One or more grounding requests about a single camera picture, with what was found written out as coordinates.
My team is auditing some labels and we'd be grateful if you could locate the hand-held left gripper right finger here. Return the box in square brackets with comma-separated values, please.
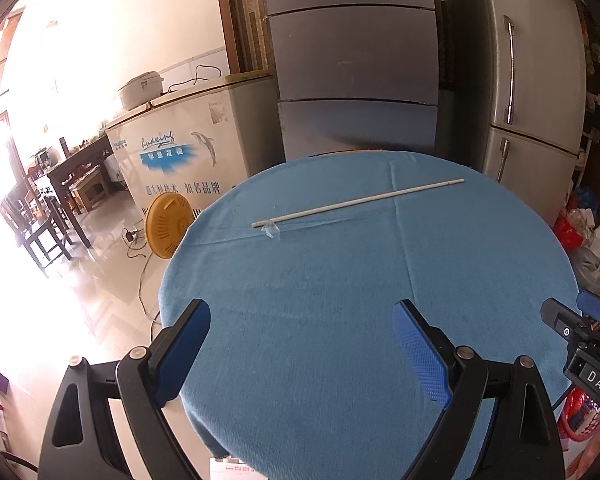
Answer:
[391, 299, 566, 480]

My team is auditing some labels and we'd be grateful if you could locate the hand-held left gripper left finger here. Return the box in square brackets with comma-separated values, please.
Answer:
[39, 298, 212, 480]

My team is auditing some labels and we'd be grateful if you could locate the red plastic basket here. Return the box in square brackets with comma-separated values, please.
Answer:
[557, 387, 600, 443]

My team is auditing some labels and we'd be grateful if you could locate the pile of plastic bags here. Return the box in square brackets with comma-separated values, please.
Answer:
[552, 187, 600, 306]

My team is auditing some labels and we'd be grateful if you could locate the blue tablecloth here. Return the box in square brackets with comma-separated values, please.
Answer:
[159, 150, 581, 480]

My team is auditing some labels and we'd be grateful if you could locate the white labelled box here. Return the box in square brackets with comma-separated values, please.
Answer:
[208, 456, 255, 480]

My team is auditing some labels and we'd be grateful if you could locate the round yellow fan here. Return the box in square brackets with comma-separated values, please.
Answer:
[145, 192, 201, 261]

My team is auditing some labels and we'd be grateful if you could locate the long white stick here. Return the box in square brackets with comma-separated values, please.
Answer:
[251, 177, 466, 228]

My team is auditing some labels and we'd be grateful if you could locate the dark wooden chair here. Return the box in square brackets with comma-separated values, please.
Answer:
[0, 180, 73, 278]

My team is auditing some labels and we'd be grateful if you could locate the white chest freezer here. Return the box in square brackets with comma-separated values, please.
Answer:
[105, 74, 286, 221]

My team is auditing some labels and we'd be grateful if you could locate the dark wooden table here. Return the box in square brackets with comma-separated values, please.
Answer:
[45, 135, 113, 248]

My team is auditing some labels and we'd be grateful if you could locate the silver two-door refrigerator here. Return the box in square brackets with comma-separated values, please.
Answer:
[452, 0, 588, 226]

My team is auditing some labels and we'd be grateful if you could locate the white rice cooker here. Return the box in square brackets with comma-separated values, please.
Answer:
[117, 71, 166, 111]

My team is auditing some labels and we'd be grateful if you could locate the grey multi-door refrigerator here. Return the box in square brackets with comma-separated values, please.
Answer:
[257, 0, 443, 163]

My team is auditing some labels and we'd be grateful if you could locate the thin gripper cable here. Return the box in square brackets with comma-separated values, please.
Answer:
[549, 387, 572, 413]

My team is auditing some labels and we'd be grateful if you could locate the power strip with cable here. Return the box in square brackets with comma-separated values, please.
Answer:
[122, 227, 148, 256]

